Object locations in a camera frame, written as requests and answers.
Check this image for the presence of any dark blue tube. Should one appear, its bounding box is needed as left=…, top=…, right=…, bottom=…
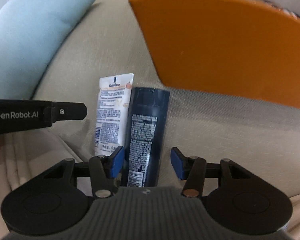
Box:
left=121, top=87, right=170, bottom=187

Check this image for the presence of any white hand cream tube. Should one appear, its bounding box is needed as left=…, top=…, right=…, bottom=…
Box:
left=95, top=73, right=134, bottom=156

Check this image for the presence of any illustrated picture tin box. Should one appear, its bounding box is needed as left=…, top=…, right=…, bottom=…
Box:
left=262, top=0, right=284, bottom=11

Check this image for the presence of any black plaid glasses case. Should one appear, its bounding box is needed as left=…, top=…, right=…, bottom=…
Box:
left=282, top=9, right=300, bottom=20

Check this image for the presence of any light blue cushion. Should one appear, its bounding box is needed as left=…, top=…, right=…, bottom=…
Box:
left=0, top=0, right=95, bottom=100

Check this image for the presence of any orange cardboard box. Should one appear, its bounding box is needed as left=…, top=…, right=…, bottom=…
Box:
left=129, top=0, right=300, bottom=109

